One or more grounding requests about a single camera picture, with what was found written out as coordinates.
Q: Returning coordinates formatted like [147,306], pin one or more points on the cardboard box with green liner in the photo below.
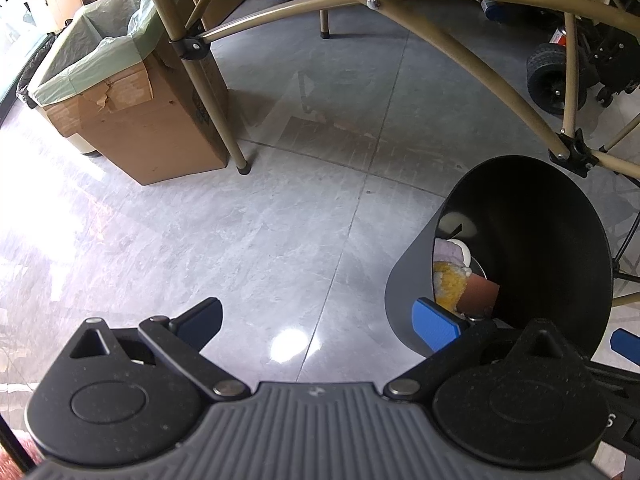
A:
[113,79]

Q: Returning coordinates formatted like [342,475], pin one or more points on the black round trash bin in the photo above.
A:
[538,238]

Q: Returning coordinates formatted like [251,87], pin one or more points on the brown rectangular sponge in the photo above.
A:
[479,297]

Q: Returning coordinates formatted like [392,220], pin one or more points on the yellow white plush toy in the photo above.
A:
[450,283]

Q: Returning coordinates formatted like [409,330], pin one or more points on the blue white container on floor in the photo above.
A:
[492,10]

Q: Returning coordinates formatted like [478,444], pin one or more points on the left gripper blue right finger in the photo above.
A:
[434,325]

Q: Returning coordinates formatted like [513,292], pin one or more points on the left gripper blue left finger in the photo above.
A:
[198,325]

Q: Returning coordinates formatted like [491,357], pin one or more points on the tan folding camping table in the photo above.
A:
[354,141]

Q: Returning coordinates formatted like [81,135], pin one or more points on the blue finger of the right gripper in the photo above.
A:
[626,344]

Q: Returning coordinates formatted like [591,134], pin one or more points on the red white spray can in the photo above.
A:
[558,37]

